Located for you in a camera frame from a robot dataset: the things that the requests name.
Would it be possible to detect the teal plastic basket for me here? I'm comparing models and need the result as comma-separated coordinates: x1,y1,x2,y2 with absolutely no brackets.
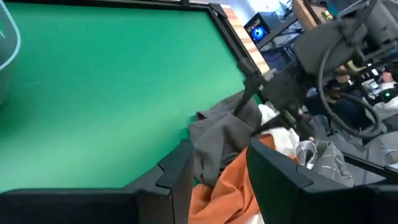
0,0,22,105

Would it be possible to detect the orange towel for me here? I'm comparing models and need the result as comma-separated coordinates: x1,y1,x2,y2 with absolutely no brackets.
187,133,300,224

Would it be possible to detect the white plain towel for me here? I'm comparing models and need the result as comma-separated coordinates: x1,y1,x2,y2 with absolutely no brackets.
244,212,265,224

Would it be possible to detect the white waffle towel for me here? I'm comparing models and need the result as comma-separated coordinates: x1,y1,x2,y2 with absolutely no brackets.
257,103,302,157

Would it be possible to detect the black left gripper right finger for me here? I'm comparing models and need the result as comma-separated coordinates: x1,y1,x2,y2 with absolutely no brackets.
246,138,398,224

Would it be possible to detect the dark grey checked towel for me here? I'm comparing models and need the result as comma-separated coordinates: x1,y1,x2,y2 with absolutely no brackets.
294,139,356,189

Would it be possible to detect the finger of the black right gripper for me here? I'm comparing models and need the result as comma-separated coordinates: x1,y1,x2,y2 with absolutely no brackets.
279,108,315,140
234,79,264,116

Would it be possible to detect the dark grey plain towel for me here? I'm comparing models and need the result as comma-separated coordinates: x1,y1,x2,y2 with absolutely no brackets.
188,91,264,188

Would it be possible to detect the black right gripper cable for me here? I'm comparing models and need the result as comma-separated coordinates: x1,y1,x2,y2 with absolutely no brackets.
317,18,384,139

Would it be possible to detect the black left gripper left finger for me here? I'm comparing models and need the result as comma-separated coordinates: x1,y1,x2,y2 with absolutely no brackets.
0,139,195,224

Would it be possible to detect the black table frame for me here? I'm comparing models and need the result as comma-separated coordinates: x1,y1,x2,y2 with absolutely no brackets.
0,0,265,85

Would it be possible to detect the black frame strut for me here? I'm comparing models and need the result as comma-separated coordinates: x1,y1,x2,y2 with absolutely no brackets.
341,151,398,182

